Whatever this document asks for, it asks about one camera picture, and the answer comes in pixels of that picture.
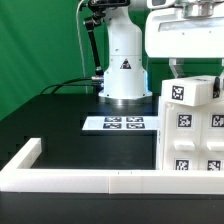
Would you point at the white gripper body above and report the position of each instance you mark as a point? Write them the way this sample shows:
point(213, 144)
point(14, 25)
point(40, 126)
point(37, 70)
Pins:
point(169, 35)

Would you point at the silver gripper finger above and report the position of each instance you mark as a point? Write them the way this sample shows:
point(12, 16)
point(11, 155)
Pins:
point(218, 85)
point(175, 65)

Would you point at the white block with markers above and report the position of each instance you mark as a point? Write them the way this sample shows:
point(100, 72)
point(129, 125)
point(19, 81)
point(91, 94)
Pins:
point(190, 91)

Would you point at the white cabinet box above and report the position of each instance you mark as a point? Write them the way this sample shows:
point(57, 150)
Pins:
point(161, 132)

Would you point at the small white cabinet door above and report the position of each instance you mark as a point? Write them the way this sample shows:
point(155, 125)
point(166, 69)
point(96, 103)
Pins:
point(182, 138)

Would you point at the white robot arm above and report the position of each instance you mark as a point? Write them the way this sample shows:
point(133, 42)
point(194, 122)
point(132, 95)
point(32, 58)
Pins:
point(125, 80)

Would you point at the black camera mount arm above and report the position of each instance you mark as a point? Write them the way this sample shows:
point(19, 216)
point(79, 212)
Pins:
point(98, 9)

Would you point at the white marker base plate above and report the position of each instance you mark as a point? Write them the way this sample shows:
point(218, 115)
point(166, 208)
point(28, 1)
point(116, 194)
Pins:
point(120, 123)

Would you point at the white L-shaped frame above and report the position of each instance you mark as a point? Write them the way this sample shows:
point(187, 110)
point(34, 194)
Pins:
point(18, 175)

